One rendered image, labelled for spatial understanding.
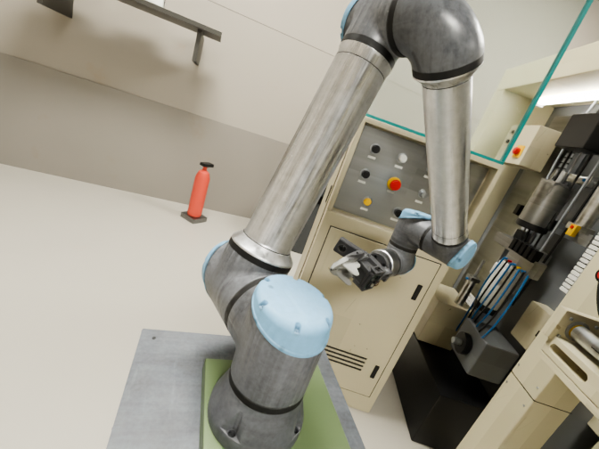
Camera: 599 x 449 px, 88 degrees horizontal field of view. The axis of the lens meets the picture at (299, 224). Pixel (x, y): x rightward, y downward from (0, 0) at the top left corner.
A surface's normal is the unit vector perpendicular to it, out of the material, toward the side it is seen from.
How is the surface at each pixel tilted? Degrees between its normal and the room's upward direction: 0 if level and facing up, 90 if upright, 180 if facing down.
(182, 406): 0
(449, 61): 113
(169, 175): 90
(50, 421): 0
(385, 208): 90
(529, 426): 90
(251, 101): 90
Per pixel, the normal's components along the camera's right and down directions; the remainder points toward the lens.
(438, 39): -0.38, 0.40
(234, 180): 0.24, 0.40
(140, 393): 0.32, -0.90
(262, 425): 0.18, 0.00
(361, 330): -0.08, 0.30
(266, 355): -0.32, 0.18
